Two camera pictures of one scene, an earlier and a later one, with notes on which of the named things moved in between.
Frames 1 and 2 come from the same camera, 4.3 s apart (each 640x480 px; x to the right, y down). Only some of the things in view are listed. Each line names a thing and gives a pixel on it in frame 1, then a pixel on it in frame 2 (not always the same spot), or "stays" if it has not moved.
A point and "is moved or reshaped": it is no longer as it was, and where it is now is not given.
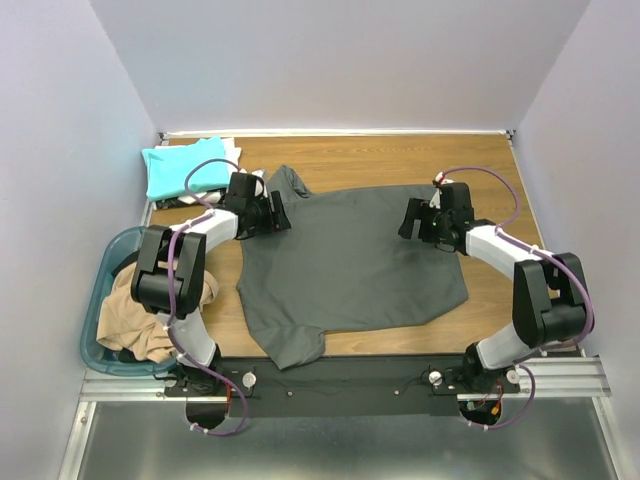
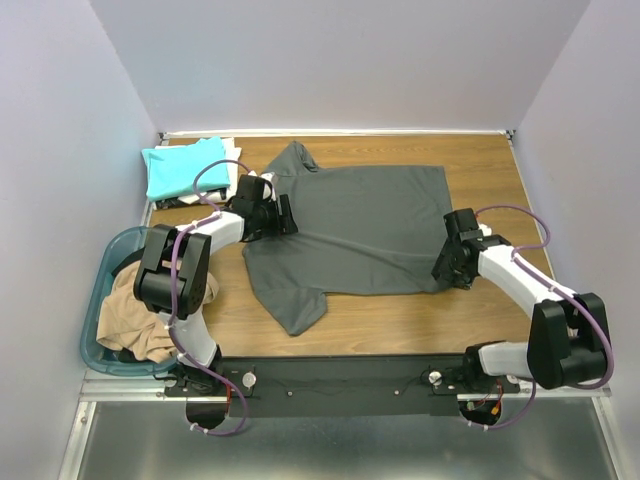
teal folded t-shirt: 166,168 stays
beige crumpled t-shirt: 126,325 stays
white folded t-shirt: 233,155 stays
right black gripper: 416,209 -> 460,280
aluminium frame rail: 577,378 stays
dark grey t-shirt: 343,264 is moved or reshaped
